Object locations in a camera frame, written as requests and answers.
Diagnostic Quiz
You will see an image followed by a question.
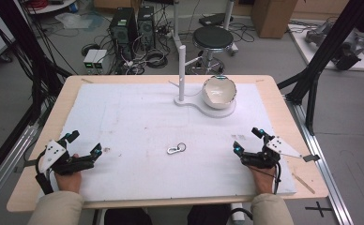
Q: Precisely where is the brown cardboard box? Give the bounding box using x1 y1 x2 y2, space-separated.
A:
250 0 298 39

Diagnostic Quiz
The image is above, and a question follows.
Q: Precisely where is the person's left leg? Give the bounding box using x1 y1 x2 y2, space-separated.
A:
103 207 154 225

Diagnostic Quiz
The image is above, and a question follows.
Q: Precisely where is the white table leg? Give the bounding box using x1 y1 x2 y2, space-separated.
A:
230 202 246 225

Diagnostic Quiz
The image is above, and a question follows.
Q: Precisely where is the white power supply box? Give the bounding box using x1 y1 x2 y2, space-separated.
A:
83 49 99 70
92 49 109 71

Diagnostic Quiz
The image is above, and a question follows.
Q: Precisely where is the aluminium rail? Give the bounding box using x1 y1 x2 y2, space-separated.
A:
283 94 356 225
0 124 41 217

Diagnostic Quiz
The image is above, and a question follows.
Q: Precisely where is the white desk frame leg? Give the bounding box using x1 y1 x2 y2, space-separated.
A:
222 0 239 54
171 0 185 49

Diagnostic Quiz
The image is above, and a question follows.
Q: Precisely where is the person's right leg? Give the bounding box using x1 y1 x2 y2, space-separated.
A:
187 203 235 225

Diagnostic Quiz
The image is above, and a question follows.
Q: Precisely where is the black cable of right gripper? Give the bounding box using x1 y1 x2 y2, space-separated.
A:
272 160 283 195

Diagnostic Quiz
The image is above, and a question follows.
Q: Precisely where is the flat black device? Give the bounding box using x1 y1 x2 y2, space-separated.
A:
198 12 235 28

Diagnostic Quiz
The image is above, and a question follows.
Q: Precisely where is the black computer tower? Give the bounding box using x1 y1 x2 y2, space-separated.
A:
108 7 139 61
136 5 157 52

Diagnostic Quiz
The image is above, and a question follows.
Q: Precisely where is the white eggshell-shaped bowl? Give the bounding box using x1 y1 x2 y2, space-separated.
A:
201 75 238 111

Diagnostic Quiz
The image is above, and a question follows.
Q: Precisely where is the black round stool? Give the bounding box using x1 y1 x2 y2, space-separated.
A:
191 25 235 76

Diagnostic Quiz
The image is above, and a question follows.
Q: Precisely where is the person's leg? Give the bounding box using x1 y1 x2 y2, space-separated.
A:
187 203 235 225
103 207 154 225

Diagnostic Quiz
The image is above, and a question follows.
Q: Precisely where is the person's left hand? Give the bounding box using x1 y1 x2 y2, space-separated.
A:
53 153 83 194

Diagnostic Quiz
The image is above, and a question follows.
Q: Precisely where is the silver carabiner key ring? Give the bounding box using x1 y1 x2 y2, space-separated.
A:
166 142 188 156

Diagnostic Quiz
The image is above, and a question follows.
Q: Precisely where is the grey machine with black parts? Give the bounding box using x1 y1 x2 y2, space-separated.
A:
304 21 364 71

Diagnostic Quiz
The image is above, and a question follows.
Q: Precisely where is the person's right hand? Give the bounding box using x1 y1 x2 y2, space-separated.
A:
248 164 279 196

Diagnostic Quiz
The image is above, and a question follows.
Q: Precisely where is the black metal frame strut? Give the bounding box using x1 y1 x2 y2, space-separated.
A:
0 0 73 188
277 0 364 136

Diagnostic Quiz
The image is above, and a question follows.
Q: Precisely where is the coiled black cable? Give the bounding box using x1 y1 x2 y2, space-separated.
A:
144 49 169 69

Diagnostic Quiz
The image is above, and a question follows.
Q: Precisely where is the thin wooden strip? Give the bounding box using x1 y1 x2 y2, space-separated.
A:
292 172 316 195

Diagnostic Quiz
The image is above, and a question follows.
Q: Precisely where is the white foam mat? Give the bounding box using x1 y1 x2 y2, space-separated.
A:
38 82 298 203

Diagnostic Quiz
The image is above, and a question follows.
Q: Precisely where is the white branched hanger stand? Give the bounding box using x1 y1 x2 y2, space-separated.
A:
168 44 237 119

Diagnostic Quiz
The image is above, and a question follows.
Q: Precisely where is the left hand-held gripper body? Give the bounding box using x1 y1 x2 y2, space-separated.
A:
35 140 96 176

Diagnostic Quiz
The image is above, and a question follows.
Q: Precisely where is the clear plastic bag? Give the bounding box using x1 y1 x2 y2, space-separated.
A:
54 11 105 33

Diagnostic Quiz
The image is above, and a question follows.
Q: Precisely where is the round white table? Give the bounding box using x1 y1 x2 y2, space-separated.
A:
25 0 78 15

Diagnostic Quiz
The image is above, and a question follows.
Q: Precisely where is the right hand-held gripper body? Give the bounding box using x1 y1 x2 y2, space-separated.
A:
239 135 304 171

